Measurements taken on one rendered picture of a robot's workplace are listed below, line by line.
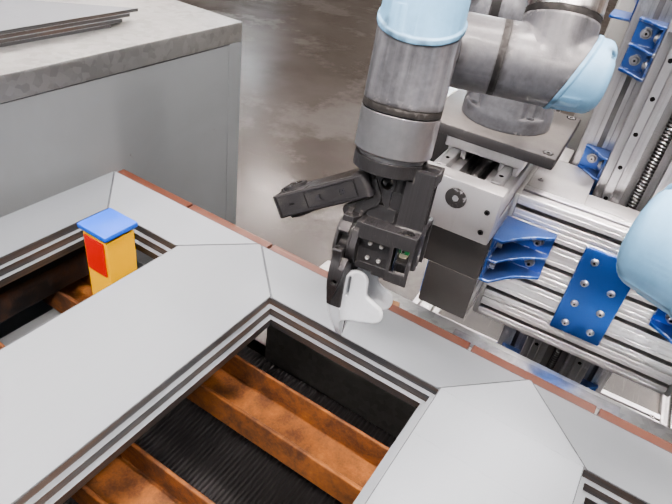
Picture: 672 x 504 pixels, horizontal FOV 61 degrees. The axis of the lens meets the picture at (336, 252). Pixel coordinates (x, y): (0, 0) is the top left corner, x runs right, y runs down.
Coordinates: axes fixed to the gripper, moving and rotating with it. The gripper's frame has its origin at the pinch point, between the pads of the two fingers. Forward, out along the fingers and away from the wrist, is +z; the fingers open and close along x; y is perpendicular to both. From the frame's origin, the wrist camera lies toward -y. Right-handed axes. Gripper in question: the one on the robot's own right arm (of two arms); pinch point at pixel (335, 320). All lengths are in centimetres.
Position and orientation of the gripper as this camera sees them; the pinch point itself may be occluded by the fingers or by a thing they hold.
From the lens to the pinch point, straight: 64.3
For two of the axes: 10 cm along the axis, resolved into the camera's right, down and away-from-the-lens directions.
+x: 3.8, -3.5, 8.6
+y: 9.1, 3.1, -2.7
